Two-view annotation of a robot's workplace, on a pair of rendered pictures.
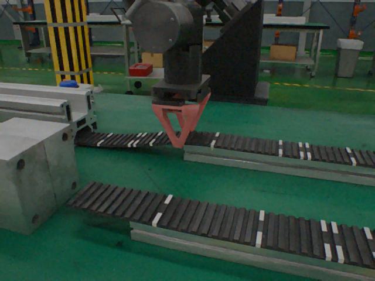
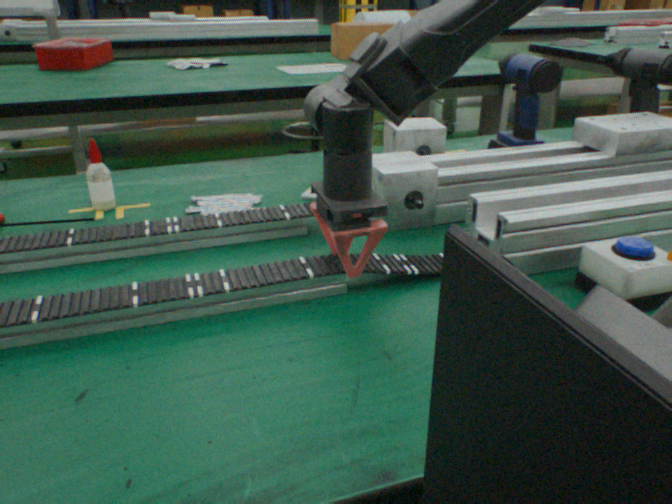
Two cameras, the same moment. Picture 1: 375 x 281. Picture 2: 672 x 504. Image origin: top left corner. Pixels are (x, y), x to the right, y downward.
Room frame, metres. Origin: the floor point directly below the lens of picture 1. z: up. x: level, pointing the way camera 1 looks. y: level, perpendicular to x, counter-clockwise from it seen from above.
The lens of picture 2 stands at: (0.97, -0.37, 1.14)
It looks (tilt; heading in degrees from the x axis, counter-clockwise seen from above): 26 degrees down; 145
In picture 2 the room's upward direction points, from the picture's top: straight up
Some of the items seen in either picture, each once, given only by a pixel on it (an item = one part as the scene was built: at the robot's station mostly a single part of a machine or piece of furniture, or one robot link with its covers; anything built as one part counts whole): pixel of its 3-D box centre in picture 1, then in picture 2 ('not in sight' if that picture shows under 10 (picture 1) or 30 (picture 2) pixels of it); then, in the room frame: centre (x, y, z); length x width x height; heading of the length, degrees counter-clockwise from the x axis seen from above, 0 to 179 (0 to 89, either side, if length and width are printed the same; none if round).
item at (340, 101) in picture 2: (181, 25); (346, 124); (0.44, 0.01, 0.98); 0.07 x 0.06 x 0.07; 162
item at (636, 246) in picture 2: (68, 85); (633, 249); (0.66, 0.27, 0.84); 0.04 x 0.04 x 0.02
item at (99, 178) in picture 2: not in sight; (98, 174); (-0.01, -0.18, 0.84); 0.04 x 0.04 x 0.12
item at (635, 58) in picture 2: not in sight; (627, 103); (0.30, 0.84, 0.89); 0.20 x 0.08 x 0.22; 169
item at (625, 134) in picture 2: not in sight; (630, 140); (0.44, 0.63, 0.87); 0.16 x 0.11 x 0.07; 73
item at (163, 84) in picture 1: (183, 68); (347, 178); (0.45, 0.00, 0.92); 0.10 x 0.07 x 0.07; 163
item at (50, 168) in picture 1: (27, 165); (400, 192); (0.32, 0.20, 0.83); 0.12 x 0.09 x 0.10; 163
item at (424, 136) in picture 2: not in sight; (415, 148); (0.14, 0.39, 0.83); 0.11 x 0.10 x 0.10; 156
